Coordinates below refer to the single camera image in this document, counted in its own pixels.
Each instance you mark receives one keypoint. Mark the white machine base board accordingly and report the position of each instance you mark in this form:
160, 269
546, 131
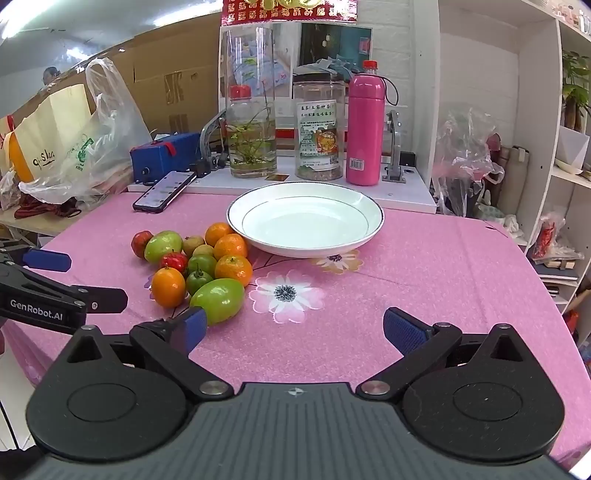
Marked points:
406, 194

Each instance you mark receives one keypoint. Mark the pink thermos bottle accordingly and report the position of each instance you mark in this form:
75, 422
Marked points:
364, 129

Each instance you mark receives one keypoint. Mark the cream tote bag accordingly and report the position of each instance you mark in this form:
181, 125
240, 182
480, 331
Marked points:
51, 134

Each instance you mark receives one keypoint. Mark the pink floral tablecloth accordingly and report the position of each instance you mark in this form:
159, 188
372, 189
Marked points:
369, 286

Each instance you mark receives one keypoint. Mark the red cloth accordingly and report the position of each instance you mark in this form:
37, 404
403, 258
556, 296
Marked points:
41, 208

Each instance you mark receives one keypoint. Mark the crumpled clear plastic bag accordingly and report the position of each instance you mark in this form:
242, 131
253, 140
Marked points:
466, 147

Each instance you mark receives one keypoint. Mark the grey metal lever bracket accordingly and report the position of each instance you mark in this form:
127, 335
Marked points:
395, 138

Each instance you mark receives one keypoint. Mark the potted green plant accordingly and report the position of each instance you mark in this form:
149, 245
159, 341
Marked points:
575, 87

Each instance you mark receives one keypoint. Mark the small golden card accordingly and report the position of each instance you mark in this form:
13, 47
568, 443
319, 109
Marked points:
277, 177

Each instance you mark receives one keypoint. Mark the black smartphone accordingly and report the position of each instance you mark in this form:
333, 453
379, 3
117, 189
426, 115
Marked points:
161, 191

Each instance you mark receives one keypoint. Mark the white plastic shopping bag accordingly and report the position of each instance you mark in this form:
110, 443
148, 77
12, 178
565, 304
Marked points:
111, 138

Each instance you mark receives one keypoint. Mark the white plate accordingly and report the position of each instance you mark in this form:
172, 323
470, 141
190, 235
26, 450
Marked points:
304, 221

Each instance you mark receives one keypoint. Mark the green tomato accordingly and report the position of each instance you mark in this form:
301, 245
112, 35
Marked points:
198, 281
202, 264

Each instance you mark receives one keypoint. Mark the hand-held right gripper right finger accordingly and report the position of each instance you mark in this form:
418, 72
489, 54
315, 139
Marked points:
401, 330

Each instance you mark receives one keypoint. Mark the clear bottle with red cap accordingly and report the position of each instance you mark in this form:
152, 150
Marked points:
240, 92

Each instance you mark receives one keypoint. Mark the small red tomato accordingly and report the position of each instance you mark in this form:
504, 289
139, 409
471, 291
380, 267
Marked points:
141, 243
174, 261

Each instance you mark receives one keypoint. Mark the tall glass vase with plants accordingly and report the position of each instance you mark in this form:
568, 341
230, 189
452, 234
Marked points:
251, 157

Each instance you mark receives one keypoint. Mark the small orange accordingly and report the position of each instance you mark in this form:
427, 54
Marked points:
233, 270
218, 232
230, 247
168, 287

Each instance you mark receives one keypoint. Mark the white shelf unit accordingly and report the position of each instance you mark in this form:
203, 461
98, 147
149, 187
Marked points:
538, 115

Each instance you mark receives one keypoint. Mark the large green jujube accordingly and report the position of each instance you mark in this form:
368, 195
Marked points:
163, 246
218, 300

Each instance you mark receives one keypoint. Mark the brown longan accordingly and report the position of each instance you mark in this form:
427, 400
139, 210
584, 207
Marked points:
203, 251
193, 243

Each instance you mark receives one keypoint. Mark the wall poster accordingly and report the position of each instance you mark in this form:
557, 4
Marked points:
284, 50

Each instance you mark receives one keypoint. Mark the red snack packet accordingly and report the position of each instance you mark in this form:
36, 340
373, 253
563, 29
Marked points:
549, 235

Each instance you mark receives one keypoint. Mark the red paper banner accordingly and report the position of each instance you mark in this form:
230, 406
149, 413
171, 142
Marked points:
291, 11

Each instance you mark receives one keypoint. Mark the cardboard boxes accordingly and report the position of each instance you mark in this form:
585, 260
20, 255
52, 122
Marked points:
175, 69

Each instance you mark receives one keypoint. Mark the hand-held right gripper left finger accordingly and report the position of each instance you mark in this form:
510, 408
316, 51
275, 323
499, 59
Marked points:
191, 330

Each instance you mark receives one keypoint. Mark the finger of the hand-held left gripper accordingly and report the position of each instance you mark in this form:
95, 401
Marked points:
46, 260
104, 299

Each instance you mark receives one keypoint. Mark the blue plastic box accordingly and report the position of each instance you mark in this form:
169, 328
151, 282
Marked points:
161, 157

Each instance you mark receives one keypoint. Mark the clear plastic jar dark lid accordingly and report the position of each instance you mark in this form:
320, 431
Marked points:
318, 106

